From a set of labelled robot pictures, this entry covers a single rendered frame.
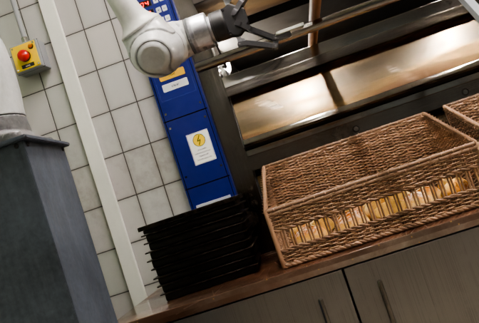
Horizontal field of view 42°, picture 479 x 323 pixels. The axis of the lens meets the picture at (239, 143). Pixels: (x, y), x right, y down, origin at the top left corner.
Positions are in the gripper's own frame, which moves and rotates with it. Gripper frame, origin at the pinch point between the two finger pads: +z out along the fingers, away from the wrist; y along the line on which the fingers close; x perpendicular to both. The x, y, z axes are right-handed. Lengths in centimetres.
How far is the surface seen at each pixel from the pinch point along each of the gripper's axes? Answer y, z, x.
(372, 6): 4.2, 21.0, -17.6
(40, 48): -28, -82, -52
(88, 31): -29, -66, -56
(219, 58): 3.6, -22.4, -18.1
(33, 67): -22, -85, -50
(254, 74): 4, -16, -56
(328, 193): 47.3, -6.2, -6.1
